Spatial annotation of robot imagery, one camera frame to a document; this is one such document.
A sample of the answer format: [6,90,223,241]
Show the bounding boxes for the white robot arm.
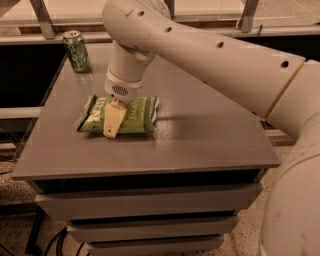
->
[102,0,320,256]

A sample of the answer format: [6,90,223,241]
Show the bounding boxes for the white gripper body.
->
[104,68,142,104]

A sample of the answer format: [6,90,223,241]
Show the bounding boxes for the green soda can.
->
[63,30,90,73]

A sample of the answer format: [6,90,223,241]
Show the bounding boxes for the black floor cables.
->
[43,226,88,256]

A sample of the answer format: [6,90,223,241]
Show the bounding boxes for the grey drawer cabinet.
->
[13,44,279,256]

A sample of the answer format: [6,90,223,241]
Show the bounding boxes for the green jalapeno chip bag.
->
[76,95,159,134]

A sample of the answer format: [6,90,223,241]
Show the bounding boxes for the metal window railing frame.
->
[0,0,320,45]

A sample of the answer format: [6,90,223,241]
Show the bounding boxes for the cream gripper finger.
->
[103,101,127,138]

